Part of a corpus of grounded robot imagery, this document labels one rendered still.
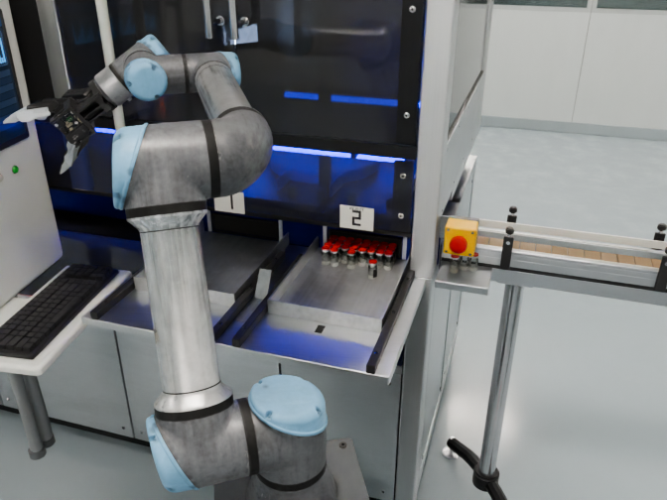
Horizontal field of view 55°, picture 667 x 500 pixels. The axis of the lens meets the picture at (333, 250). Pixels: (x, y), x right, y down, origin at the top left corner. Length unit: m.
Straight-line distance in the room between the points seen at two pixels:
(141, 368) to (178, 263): 1.23
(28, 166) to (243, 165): 0.98
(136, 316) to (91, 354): 0.75
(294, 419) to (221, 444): 0.11
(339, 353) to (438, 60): 0.64
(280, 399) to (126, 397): 1.32
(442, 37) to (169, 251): 0.75
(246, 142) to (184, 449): 0.45
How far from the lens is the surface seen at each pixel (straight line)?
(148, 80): 1.28
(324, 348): 1.32
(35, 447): 2.23
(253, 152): 0.94
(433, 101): 1.42
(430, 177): 1.47
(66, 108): 1.40
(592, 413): 2.69
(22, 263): 1.83
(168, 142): 0.92
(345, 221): 1.56
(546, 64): 6.06
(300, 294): 1.50
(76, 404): 2.41
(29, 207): 1.83
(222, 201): 1.67
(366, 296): 1.49
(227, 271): 1.61
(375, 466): 2.00
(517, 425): 2.54
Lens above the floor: 1.65
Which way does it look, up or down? 27 degrees down
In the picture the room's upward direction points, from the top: straight up
